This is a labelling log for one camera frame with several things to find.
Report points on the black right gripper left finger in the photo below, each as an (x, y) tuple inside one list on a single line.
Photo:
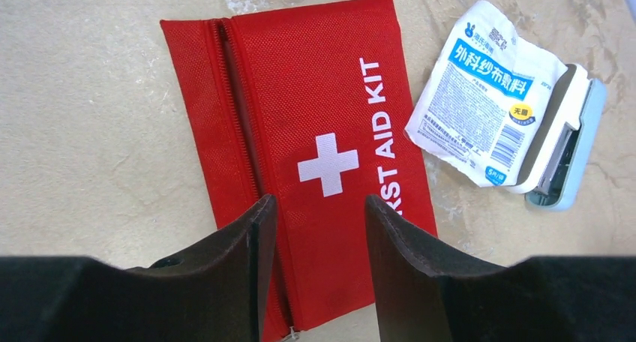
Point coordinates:
[(214, 290)]

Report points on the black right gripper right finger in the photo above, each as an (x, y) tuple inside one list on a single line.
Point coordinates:
[(427, 290)]

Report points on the red first aid pouch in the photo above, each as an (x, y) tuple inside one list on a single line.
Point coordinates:
[(308, 104)]

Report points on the blue white stapler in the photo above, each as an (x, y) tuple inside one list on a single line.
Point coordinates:
[(554, 165)]

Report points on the white gauze dressing packet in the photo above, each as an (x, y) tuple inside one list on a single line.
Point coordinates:
[(485, 98)]

